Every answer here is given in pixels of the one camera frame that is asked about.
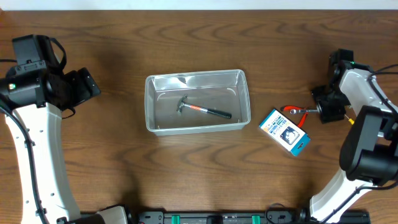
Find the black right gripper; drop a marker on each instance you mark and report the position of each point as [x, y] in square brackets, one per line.
[328, 114]

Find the white blue product box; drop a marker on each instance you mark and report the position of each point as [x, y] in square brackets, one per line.
[286, 133]

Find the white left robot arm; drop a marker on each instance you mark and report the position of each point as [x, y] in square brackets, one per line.
[36, 133]

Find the silver ring wrench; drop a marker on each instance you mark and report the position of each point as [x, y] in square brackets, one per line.
[303, 111]

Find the yellow black screwdriver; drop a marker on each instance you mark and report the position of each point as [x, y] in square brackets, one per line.
[351, 121]

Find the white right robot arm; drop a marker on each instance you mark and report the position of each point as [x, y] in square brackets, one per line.
[368, 155]

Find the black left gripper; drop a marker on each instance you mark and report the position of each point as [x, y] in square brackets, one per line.
[86, 84]

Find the clear plastic container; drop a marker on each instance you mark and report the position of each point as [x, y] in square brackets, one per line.
[224, 90]

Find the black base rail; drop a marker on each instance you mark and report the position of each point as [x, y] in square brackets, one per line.
[217, 217]

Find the small black claw hammer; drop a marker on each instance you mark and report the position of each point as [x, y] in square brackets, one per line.
[182, 104]

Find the red handled pliers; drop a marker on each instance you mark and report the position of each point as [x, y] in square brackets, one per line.
[303, 118]

